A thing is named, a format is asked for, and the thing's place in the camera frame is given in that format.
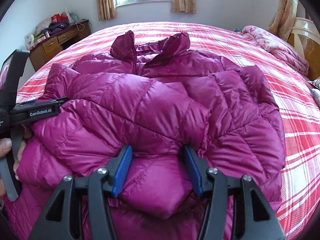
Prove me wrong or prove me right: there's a magenta down jacket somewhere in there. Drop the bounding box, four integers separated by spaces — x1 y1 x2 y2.
4 31 285 239

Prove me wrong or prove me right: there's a person's left hand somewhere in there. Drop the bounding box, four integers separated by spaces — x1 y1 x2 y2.
0 127 33 199

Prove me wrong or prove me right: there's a wooden desk with drawers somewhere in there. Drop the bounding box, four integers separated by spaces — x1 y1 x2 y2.
29 20 91 72

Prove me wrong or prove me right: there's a clutter pile on desk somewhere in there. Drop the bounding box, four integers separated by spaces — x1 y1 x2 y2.
24 11 80 50

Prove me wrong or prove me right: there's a left beige curtain far window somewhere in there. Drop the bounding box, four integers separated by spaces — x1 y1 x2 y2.
96 0 117 21

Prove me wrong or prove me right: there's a red plaid bed sheet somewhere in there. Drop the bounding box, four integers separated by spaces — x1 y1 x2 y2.
18 22 319 239

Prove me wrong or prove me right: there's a striped pillow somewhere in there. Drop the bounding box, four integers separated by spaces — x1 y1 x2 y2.
308 79 320 90

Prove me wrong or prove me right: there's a pink folded quilt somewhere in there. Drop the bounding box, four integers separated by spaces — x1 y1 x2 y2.
242 25 309 76

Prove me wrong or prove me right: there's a wooden bed headboard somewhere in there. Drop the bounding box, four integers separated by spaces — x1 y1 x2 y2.
287 17 320 80

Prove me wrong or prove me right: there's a beige curtain near headboard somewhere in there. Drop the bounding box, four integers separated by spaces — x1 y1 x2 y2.
268 0 298 41

